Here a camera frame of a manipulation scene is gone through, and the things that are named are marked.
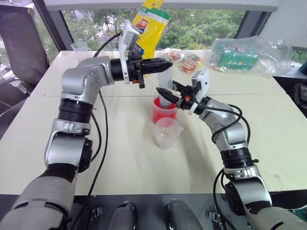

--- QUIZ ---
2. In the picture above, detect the black metal buckle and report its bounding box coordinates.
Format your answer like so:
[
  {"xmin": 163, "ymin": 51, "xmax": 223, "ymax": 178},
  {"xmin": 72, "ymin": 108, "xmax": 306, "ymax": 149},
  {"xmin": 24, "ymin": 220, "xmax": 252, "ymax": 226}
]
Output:
[
  {"xmin": 208, "ymin": 210, "xmax": 223, "ymax": 223},
  {"xmin": 89, "ymin": 207, "xmax": 104, "ymax": 222}
]

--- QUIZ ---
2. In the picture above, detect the red green snack packet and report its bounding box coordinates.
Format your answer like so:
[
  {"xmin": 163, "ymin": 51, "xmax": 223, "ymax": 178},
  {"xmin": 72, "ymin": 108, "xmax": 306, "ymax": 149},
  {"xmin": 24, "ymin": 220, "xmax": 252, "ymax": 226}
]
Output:
[{"xmin": 179, "ymin": 53, "xmax": 207, "ymax": 73}]

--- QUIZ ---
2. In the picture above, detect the black office chair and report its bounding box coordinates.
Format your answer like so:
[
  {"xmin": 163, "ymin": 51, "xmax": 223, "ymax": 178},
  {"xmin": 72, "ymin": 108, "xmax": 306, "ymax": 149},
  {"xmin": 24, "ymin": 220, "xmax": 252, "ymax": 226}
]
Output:
[{"xmin": 0, "ymin": 4, "xmax": 51, "ymax": 120}]

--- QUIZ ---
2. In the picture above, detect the translucent plastic syringe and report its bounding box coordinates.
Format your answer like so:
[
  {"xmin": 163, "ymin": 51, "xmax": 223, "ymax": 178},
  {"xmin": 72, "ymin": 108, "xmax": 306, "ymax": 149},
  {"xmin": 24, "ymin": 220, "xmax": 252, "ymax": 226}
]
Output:
[{"xmin": 156, "ymin": 68, "xmax": 174, "ymax": 108}]

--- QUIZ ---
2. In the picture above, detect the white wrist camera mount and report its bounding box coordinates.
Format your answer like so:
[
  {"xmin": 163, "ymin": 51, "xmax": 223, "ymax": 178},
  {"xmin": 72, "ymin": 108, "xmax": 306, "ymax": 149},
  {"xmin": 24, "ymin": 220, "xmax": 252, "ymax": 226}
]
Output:
[
  {"xmin": 189, "ymin": 69, "xmax": 211, "ymax": 116},
  {"xmin": 118, "ymin": 20, "xmax": 141, "ymax": 85}
]

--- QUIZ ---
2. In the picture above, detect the clear empty plastic cup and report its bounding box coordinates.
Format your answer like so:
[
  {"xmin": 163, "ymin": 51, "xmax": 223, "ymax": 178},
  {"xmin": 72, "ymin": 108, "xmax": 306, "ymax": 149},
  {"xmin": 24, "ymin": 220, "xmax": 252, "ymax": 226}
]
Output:
[{"xmin": 153, "ymin": 117, "xmax": 185, "ymax": 150}]

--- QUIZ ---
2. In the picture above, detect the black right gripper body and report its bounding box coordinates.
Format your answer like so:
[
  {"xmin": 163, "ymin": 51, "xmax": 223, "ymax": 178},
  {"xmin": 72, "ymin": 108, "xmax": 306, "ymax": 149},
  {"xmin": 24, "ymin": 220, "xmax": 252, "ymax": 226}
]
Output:
[{"xmin": 176, "ymin": 84, "xmax": 199, "ymax": 111}]

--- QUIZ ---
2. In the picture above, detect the cup with red liquid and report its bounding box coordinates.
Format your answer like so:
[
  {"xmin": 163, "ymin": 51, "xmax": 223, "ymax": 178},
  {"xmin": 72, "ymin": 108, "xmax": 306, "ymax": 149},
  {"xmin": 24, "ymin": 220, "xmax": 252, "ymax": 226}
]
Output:
[{"xmin": 152, "ymin": 95, "xmax": 178, "ymax": 126}]

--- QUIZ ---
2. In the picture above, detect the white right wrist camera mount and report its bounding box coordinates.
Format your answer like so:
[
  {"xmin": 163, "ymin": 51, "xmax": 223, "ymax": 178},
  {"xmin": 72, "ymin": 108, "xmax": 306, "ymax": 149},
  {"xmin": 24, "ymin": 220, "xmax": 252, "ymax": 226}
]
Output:
[{"xmin": 189, "ymin": 69, "xmax": 211, "ymax": 116}]

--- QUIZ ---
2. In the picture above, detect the green cardboard box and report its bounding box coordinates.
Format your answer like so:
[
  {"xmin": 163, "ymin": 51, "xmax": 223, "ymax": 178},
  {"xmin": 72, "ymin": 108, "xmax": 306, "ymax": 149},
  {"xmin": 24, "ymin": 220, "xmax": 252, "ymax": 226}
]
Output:
[{"xmin": 216, "ymin": 50, "xmax": 260, "ymax": 72}]

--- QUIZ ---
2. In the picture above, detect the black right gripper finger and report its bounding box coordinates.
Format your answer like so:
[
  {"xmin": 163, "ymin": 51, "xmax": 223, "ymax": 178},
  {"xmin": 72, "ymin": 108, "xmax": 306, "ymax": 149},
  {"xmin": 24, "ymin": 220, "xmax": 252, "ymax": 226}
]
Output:
[
  {"xmin": 155, "ymin": 87, "xmax": 180, "ymax": 104},
  {"xmin": 171, "ymin": 80, "xmax": 187, "ymax": 93}
]

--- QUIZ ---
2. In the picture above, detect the yellow snack bag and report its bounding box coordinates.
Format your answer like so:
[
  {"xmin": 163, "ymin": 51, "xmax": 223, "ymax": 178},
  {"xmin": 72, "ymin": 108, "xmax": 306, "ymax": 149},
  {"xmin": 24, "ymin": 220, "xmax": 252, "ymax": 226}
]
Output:
[{"xmin": 131, "ymin": 0, "xmax": 171, "ymax": 61}]

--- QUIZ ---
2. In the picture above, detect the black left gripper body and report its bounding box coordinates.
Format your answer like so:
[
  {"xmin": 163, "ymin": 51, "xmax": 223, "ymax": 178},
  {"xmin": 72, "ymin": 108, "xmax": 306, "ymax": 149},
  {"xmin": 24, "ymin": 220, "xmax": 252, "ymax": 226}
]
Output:
[{"xmin": 126, "ymin": 50, "xmax": 146, "ymax": 90}]

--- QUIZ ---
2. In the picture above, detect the dark bag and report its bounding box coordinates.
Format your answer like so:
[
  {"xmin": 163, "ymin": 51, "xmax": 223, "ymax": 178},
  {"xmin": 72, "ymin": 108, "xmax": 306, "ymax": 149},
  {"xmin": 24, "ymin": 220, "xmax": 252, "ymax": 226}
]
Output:
[{"xmin": 290, "ymin": 80, "xmax": 307, "ymax": 110}]

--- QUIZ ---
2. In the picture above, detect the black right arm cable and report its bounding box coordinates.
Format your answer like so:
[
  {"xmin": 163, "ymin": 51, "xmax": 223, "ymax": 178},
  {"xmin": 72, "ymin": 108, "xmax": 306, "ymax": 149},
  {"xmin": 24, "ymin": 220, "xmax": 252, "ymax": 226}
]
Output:
[{"xmin": 193, "ymin": 98, "xmax": 251, "ymax": 230}]

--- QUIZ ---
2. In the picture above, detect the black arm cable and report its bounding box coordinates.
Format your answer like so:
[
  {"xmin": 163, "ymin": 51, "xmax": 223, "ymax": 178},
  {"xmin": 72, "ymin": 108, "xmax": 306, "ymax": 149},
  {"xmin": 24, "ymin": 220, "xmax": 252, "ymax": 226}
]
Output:
[
  {"xmin": 193, "ymin": 98, "xmax": 251, "ymax": 230},
  {"xmin": 71, "ymin": 32, "xmax": 123, "ymax": 230}
]

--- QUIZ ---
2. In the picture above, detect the clear plastic bag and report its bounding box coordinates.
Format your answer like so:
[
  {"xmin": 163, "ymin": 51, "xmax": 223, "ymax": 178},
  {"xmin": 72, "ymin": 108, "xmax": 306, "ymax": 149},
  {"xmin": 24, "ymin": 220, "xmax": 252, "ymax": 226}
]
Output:
[{"xmin": 209, "ymin": 37, "xmax": 294, "ymax": 78}]

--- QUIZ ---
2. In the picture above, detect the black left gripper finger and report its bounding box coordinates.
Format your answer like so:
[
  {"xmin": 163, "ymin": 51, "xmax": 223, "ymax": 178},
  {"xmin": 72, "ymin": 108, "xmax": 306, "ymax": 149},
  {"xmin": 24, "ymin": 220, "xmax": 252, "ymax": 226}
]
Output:
[
  {"xmin": 141, "ymin": 63, "xmax": 173, "ymax": 74},
  {"xmin": 141, "ymin": 57, "xmax": 172, "ymax": 67}
]

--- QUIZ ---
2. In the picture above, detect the dark rounded shape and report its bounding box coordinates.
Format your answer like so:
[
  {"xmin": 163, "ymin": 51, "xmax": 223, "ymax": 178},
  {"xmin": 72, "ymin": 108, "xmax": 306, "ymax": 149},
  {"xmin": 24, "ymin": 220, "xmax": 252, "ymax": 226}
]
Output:
[
  {"xmin": 110, "ymin": 201, "xmax": 138, "ymax": 230},
  {"xmin": 164, "ymin": 198, "xmax": 205, "ymax": 230}
]

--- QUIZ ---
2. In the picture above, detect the clear packet with red snacks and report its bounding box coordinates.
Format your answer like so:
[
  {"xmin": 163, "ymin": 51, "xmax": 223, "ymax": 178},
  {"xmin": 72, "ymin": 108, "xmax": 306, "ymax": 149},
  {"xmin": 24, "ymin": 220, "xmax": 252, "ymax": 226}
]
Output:
[{"xmin": 161, "ymin": 47, "xmax": 187, "ymax": 63}]

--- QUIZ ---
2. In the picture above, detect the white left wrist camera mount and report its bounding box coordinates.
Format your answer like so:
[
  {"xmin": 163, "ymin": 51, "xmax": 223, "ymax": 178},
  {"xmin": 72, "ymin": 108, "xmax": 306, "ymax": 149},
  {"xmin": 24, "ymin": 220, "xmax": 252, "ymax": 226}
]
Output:
[{"xmin": 118, "ymin": 20, "xmax": 141, "ymax": 85}]

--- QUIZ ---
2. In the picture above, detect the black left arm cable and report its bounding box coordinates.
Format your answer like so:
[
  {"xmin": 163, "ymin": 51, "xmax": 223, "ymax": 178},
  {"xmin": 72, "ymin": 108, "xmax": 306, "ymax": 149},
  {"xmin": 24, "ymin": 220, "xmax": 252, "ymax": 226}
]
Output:
[{"xmin": 71, "ymin": 32, "xmax": 123, "ymax": 230}]

